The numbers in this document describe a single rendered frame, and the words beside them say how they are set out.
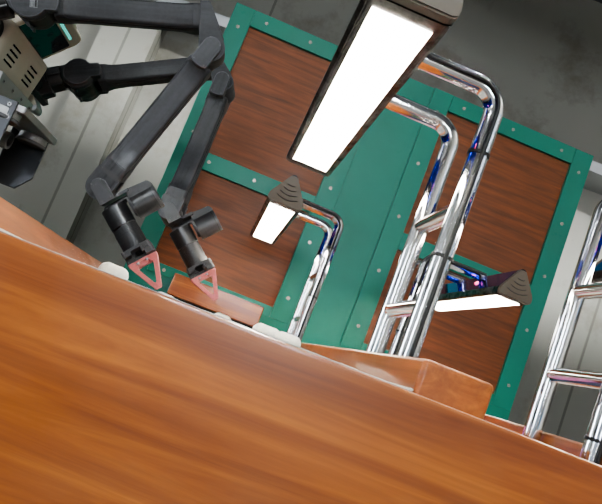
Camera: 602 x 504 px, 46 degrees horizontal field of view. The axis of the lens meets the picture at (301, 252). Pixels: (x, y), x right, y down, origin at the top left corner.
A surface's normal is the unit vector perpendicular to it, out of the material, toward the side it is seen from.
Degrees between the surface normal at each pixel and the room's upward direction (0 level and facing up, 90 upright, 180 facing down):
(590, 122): 90
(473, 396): 90
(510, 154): 90
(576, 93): 90
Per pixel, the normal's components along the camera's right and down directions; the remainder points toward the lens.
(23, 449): 0.14, -0.11
